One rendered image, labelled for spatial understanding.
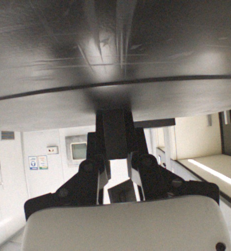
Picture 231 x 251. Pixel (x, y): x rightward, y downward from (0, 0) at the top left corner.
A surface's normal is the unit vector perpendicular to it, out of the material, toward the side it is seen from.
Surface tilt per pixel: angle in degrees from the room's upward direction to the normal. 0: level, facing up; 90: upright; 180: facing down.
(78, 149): 90
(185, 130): 90
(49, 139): 90
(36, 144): 90
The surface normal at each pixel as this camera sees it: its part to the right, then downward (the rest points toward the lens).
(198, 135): -0.11, -0.04
